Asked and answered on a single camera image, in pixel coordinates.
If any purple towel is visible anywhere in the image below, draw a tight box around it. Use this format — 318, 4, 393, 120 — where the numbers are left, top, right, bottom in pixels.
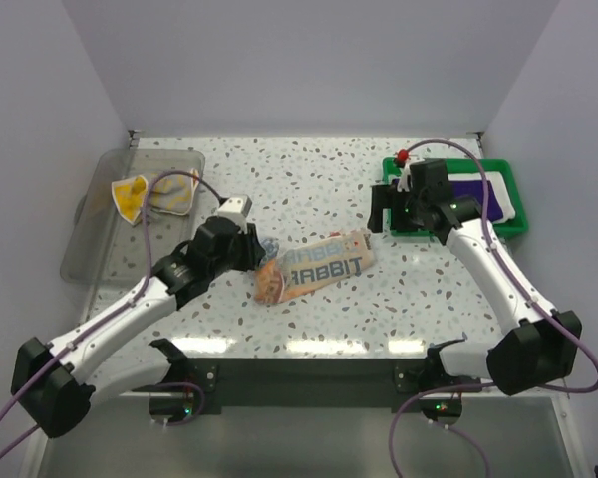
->
448, 178, 504, 223

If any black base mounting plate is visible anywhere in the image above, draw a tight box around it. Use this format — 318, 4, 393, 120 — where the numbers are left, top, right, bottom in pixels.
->
128, 356, 484, 416

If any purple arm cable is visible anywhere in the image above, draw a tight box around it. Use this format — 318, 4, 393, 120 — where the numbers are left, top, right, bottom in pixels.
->
387, 139, 598, 478
0, 170, 230, 459

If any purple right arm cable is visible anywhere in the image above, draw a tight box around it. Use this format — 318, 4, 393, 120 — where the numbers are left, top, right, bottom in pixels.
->
387, 139, 598, 478

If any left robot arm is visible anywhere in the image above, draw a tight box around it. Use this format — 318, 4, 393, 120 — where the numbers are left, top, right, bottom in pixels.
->
11, 216, 265, 438

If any clear grey plastic bin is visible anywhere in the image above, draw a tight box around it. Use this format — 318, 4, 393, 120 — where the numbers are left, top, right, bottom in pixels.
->
60, 147, 206, 285

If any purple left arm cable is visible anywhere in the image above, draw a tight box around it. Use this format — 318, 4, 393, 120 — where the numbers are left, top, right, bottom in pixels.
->
0, 170, 230, 459

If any yellow grey patterned towel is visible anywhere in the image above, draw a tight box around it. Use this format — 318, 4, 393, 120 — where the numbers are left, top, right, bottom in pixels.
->
111, 172, 198, 226

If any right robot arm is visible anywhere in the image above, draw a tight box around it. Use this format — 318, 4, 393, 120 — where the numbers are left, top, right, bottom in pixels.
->
368, 159, 582, 395

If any colourful patterned towel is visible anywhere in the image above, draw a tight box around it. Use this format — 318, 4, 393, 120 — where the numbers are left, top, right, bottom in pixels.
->
254, 229, 375, 305

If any green plastic tray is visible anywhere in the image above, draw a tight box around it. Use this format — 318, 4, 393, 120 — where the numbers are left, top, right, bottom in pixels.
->
381, 157, 531, 239

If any aluminium frame rail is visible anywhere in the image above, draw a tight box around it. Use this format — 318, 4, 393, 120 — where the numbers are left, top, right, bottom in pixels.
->
43, 356, 572, 399

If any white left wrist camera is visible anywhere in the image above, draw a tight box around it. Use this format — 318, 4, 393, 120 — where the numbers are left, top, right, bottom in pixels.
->
216, 195, 252, 232

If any white towel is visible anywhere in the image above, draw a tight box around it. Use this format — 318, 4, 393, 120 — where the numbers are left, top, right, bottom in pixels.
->
448, 171, 528, 238

